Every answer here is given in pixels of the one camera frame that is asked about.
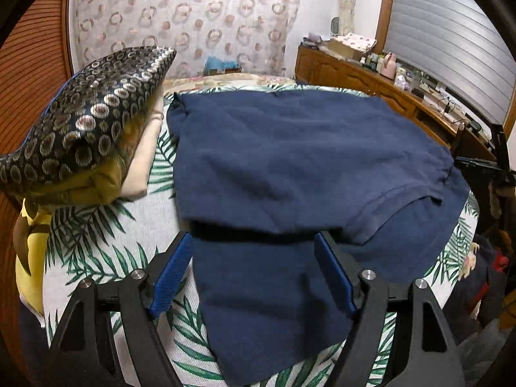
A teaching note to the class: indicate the beige window curtain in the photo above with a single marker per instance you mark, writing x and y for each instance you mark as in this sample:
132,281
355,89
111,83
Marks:
347,4

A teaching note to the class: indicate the beige pillow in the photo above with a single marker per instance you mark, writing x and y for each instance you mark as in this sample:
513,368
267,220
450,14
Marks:
141,161

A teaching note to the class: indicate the small grey fan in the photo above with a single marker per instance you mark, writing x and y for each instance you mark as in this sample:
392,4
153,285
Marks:
335,26

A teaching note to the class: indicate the pink jug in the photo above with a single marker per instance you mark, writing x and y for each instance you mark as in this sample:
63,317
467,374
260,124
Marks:
389,66

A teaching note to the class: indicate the grey window blind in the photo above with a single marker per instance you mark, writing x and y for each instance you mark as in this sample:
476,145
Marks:
435,28

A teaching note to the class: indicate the blue cloth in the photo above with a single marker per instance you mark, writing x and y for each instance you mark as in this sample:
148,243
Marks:
219,63

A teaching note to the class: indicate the white spotted cloth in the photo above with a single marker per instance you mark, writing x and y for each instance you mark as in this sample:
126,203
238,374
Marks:
356,41

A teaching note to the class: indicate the circle-patterned sheer curtain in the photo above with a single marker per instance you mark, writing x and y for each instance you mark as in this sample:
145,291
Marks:
181,16

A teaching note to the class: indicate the mustard cushion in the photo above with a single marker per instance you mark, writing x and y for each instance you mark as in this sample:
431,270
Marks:
96,185

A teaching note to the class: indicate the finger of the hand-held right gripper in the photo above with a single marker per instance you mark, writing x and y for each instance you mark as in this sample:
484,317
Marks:
475,163

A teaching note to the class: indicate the palm leaf print blanket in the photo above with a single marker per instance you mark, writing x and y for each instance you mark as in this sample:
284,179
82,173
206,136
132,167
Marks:
105,234

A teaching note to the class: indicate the navy blue t-shirt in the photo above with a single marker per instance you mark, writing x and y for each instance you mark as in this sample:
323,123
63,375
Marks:
282,161

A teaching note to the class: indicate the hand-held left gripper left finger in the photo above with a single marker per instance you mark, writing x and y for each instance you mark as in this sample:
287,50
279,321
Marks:
173,274

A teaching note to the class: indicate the louvered wooden wardrobe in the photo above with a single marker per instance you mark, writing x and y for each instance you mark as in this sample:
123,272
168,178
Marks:
32,56

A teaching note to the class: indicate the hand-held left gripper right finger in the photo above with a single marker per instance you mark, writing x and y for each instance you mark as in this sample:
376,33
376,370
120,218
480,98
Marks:
334,274

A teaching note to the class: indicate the wooden sideboard cabinet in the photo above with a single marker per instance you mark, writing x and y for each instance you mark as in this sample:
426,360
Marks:
342,72

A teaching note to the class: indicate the small cardboard box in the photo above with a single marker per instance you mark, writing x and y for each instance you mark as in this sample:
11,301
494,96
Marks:
221,71

